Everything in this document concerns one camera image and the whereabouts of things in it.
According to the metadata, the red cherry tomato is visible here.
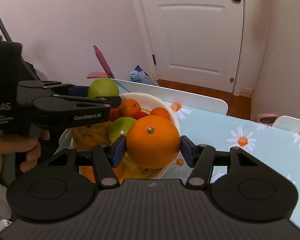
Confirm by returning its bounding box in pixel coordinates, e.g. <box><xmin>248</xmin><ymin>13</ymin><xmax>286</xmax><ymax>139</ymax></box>
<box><xmin>109</xmin><ymin>108</ymin><xmax>123</xmax><ymax>122</ymax></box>
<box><xmin>133</xmin><ymin>111</ymin><xmax>149</xmax><ymax>120</ymax></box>

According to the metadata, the small tangerine with stem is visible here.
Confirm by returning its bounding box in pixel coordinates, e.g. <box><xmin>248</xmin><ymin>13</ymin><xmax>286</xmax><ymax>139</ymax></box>
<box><xmin>121</xmin><ymin>99</ymin><xmax>141</xmax><ymax>117</ymax></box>

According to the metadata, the green apple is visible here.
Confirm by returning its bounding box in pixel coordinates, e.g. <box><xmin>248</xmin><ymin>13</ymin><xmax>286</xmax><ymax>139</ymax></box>
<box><xmin>87</xmin><ymin>77</ymin><xmax>119</xmax><ymax>98</ymax></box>
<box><xmin>108</xmin><ymin>116</ymin><xmax>136</xmax><ymax>143</ymax></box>

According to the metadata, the brownish wrinkled apple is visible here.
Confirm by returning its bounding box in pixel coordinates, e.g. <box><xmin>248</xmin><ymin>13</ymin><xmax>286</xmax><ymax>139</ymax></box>
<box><xmin>71</xmin><ymin>122</ymin><xmax>111</xmax><ymax>151</ymax></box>

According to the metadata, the medium orange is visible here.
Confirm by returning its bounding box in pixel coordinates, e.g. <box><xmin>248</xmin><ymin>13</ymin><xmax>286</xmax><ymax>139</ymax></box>
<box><xmin>126</xmin><ymin>115</ymin><xmax>180</xmax><ymax>169</ymax></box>

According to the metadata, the person left hand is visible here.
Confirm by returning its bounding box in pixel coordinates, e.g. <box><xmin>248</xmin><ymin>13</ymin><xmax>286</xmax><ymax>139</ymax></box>
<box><xmin>0</xmin><ymin>130</ymin><xmax>50</xmax><ymax>174</ymax></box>

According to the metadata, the cream oval bowl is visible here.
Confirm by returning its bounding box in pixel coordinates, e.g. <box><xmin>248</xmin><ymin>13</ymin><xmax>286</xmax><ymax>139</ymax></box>
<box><xmin>70</xmin><ymin>92</ymin><xmax>181</xmax><ymax>181</ymax></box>

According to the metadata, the blue plastic bag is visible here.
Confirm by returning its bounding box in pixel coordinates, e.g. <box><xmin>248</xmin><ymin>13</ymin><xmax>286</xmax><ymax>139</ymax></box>
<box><xmin>129</xmin><ymin>65</ymin><xmax>159</xmax><ymax>86</ymax></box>

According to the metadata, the white chair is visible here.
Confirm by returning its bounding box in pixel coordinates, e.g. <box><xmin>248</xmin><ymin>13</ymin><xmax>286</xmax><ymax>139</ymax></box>
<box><xmin>273</xmin><ymin>115</ymin><xmax>300</xmax><ymax>133</ymax></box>
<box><xmin>113</xmin><ymin>79</ymin><xmax>228</xmax><ymax>115</ymax></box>

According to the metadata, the pink slipper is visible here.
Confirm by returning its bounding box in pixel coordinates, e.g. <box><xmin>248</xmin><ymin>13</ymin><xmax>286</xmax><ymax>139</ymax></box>
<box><xmin>254</xmin><ymin>113</ymin><xmax>278</xmax><ymax>126</ymax></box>

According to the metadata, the daisy print tablecloth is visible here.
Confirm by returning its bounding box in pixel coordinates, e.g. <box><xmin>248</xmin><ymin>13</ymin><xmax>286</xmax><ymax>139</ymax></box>
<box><xmin>165</xmin><ymin>101</ymin><xmax>300</xmax><ymax>227</ymax></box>

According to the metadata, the white door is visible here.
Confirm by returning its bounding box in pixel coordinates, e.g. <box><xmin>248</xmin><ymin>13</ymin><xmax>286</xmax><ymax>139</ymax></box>
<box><xmin>133</xmin><ymin>0</ymin><xmax>245</xmax><ymax>92</ymax></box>

